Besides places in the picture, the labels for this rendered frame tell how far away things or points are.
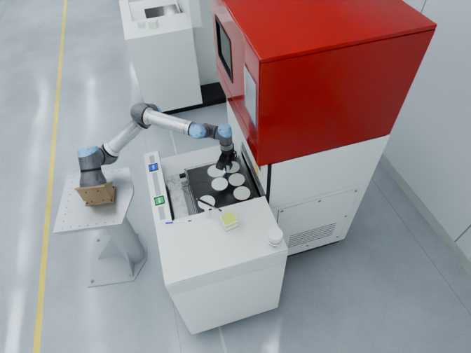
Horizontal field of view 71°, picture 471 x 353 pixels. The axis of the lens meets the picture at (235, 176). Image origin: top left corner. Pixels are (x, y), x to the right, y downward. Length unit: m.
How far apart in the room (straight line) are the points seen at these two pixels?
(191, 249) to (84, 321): 1.33
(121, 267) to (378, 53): 2.32
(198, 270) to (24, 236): 2.09
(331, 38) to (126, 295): 2.24
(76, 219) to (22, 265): 1.16
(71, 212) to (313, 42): 1.67
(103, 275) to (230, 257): 1.45
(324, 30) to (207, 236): 1.09
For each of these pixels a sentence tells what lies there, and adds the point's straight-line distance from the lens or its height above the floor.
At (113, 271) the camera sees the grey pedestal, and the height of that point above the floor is 0.01.
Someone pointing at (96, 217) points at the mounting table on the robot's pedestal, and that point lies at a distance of 2.17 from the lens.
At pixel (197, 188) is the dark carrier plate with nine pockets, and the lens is 2.01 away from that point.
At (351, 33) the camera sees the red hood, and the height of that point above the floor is 1.82.
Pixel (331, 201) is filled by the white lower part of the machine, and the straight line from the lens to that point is 2.22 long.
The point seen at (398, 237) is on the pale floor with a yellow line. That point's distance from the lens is 3.09.
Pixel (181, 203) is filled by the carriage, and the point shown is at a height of 0.88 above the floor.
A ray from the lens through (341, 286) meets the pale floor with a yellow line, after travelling 2.74.
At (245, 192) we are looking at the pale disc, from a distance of 1.96.
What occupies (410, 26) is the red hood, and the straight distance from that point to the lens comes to 1.60.
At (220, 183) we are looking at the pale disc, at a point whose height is 0.90.
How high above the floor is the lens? 2.48
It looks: 51 degrees down
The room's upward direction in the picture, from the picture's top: 3 degrees counter-clockwise
